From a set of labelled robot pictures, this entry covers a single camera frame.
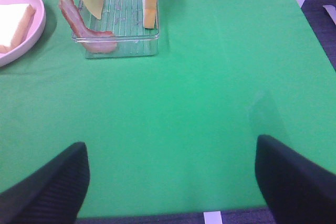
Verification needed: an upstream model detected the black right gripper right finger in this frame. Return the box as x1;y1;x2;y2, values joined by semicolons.
255;135;335;223

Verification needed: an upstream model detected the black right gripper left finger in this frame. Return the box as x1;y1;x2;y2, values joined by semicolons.
1;142;90;223

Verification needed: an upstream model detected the wavy bacon strip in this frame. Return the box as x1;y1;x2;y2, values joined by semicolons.
58;0;117;54

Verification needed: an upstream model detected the toast bread slice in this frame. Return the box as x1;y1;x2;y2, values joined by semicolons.
1;4;35;53

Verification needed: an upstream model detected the white floor tape strip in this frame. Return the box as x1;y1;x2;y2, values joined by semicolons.
203;211;223;224

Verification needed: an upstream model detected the green tablecloth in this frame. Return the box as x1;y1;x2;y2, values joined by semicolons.
1;0;335;217

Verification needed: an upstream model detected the clear right plastic container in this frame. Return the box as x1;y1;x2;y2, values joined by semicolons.
71;0;160;59

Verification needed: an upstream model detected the pink round plate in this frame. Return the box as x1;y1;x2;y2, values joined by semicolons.
1;0;46;66

